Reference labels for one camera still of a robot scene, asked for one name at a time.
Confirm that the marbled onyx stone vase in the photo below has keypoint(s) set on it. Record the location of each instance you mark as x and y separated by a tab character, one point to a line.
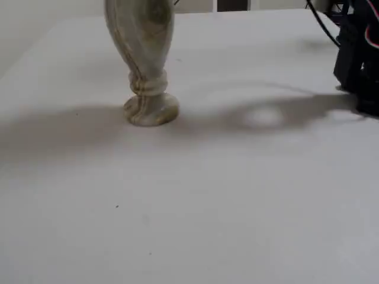
142	44

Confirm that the dark background panel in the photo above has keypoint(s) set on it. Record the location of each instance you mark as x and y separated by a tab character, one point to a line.
232	5

